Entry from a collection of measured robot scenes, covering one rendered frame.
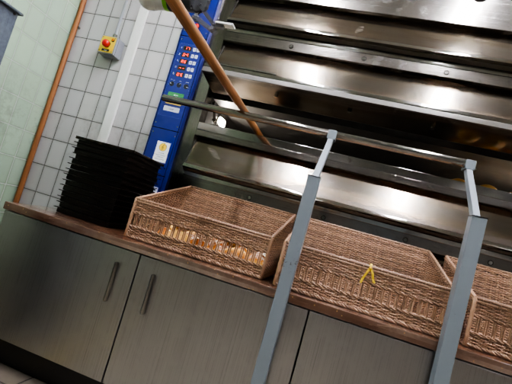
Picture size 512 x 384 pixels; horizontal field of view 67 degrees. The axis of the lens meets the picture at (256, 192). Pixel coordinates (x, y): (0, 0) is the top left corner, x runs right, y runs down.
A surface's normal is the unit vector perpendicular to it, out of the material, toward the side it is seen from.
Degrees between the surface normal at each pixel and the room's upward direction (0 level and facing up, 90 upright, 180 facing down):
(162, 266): 90
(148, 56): 90
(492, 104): 70
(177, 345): 90
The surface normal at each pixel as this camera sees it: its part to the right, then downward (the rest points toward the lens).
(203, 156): -0.10, -0.46
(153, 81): -0.21, -0.14
